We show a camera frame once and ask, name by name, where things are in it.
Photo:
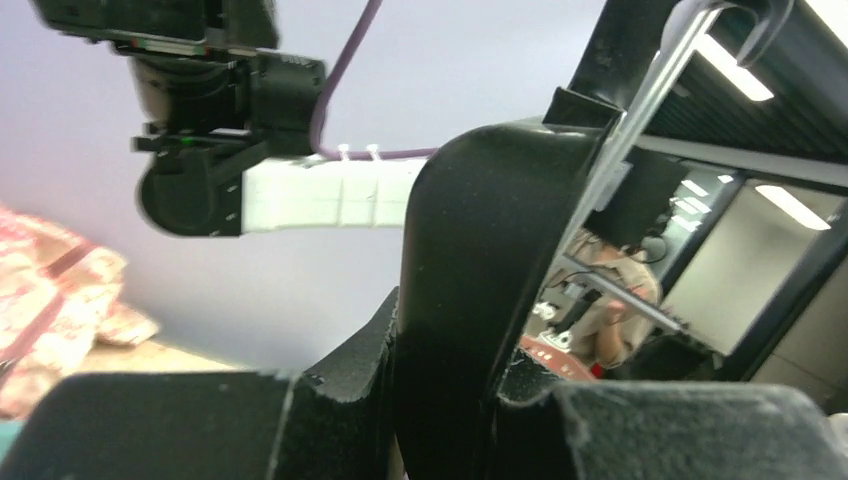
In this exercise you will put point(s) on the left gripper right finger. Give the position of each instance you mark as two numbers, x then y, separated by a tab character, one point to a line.
548	427

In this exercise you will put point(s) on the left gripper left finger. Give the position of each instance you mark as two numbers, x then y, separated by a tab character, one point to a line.
331	421

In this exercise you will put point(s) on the black litter scoop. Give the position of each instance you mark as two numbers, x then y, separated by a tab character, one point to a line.
487	215

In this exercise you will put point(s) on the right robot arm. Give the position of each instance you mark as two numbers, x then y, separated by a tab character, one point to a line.
235	126

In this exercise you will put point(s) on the person in background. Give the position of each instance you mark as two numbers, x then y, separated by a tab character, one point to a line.
611	331

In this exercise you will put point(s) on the pink patterned cloth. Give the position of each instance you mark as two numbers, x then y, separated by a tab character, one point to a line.
60	295

